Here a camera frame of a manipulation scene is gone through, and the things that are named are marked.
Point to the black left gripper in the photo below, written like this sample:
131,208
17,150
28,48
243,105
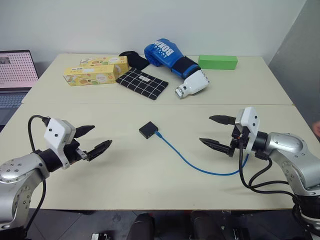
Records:
72,151

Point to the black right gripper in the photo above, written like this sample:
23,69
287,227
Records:
238,140

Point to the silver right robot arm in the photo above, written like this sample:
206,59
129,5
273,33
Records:
287,150

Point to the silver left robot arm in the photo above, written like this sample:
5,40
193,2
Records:
15,175

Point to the small black adapter box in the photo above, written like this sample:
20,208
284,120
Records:
148,130

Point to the yellow printed carton box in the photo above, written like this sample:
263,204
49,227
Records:
90,76
105,61

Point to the green rectangular block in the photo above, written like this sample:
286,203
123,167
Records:
217,62

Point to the black white grid pouch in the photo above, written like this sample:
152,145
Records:
141,83

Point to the black fabric wrap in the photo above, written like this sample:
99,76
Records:
136,60

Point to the dark rounded shape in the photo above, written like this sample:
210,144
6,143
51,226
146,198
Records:
206,225
141,227

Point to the small black labelled box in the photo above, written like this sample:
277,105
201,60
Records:
99,236

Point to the blue boxing glove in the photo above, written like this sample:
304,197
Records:
162,53

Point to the grey laptop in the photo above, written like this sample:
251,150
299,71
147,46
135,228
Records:
15,72

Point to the grey partition panel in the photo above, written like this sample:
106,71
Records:
297,62

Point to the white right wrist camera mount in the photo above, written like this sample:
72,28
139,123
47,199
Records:
250,120

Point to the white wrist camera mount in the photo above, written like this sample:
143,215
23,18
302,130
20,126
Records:
56,130
250,120

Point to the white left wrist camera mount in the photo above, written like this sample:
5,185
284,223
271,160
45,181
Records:
56,130

